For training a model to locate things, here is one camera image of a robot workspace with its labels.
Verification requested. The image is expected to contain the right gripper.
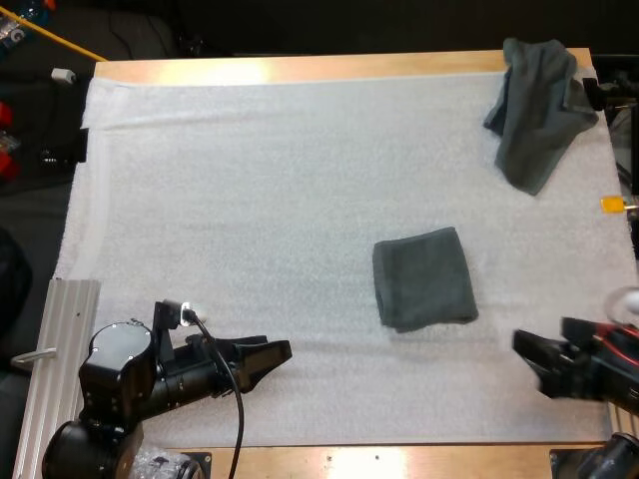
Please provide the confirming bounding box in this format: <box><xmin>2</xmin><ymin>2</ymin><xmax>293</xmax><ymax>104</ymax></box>
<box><xmin>512</xmin><ymin>315</ymin><xmax>639</xmax><ymax>401</ymax></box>

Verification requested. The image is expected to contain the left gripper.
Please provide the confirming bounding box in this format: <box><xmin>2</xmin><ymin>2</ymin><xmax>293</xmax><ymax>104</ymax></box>
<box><xmin>172</xmin><ymin>334</ymin><xmax>294</xmax><ymax>399</ymax></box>

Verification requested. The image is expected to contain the grey-green towel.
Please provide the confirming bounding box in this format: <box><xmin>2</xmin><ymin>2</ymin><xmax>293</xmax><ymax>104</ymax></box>
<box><xmin>371</xmin><ymin>227</ymin><xmax>479</xmax><ymax>334</ymax></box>

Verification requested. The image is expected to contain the pile of grey-green towels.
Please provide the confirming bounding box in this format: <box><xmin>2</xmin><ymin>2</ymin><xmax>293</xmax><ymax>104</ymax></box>
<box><xmin>482</xmin><ymin>37</ymin><xmax>600</xmax><ymax>197</ymax></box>

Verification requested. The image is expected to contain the orange clip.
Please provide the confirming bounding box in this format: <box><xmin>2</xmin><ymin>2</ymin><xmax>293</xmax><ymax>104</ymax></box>
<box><xmin>600</xmin><ymin>196</ymin><xmax>631</xmax><ymax>217</ymax></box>

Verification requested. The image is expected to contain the dark clamp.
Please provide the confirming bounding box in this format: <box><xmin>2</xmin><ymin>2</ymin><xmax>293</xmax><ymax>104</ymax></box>
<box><xmin>581</xmin><ymin>77</ymin><xmax>639</xmax><ymax>112</ymax></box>
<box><xmin>74</xmin><ymin>128</ymin><xmax>91</xmax><ymax>165</ymax></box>

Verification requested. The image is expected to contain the black cable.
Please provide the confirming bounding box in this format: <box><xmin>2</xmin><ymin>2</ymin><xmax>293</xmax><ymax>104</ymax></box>
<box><xmin>189</xmin><ymin>308</ymin><xmax>247</xmax><ymax>479</ymax></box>

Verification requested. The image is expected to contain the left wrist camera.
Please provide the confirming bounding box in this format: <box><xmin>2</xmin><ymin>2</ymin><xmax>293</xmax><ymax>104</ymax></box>
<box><xmin>162</xmin><ymin>297</ymin><xmax>202</xmax><ymax>328</ymax></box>

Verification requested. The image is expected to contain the ribbed aluminium rail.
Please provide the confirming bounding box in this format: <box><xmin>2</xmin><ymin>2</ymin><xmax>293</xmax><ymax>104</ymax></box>
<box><xmin>10</xmin><ymin>278</ymin><xmax>102</xmax><ymax>479</ymax></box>

